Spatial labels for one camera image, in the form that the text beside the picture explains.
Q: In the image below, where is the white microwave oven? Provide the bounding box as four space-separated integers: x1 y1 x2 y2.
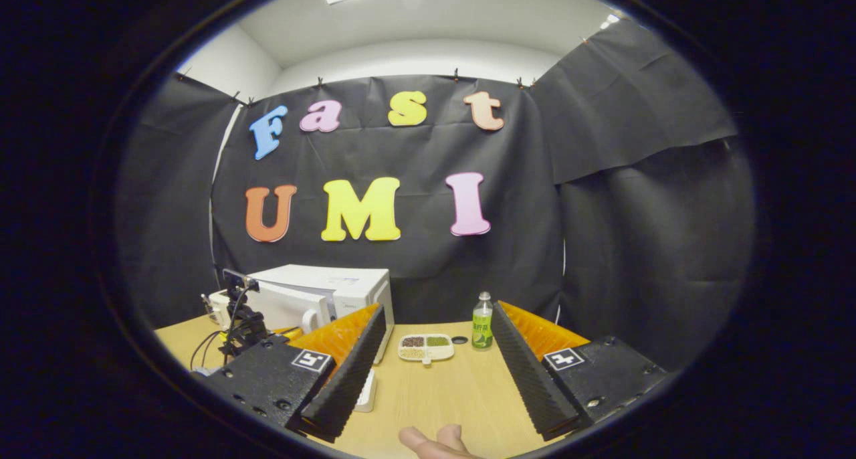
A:
227 264 396 365

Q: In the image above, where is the row of black clips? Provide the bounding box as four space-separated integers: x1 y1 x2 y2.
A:
177 67 540 106

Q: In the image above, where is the black cable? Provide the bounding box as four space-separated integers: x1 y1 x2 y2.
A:
190 328 232 372

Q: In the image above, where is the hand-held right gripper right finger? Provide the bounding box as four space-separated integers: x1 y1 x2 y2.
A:
490 301 670 442

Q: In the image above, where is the white divided grain dish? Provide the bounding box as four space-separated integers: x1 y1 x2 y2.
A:
398 333 456 367

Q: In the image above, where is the green drink bottle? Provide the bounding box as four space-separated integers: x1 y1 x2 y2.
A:
471 291 495 351

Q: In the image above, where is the white toaster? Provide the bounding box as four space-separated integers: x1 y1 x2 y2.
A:
203 290 233 331

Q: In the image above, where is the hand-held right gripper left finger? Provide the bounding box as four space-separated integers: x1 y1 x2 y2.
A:
197 303 389 444

